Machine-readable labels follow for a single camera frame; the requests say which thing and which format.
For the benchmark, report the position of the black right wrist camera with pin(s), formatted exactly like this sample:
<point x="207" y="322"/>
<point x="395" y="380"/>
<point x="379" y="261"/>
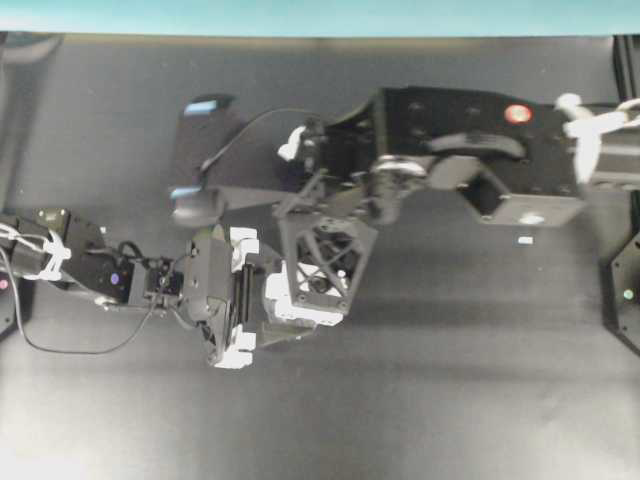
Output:
<point x="325" y="258"/>

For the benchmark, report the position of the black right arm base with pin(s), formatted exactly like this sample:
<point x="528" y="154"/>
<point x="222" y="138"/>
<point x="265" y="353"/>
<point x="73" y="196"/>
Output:
<point x="620" y="292"/>

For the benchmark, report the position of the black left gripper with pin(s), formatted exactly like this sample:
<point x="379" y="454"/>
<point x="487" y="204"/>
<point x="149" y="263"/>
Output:
<point x="212" y="265"/>

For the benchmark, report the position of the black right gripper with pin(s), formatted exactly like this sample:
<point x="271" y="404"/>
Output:
<point x="320" y="195"/>

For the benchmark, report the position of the teal backdrop board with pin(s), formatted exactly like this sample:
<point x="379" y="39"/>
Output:
<point x="325" y="18"/>

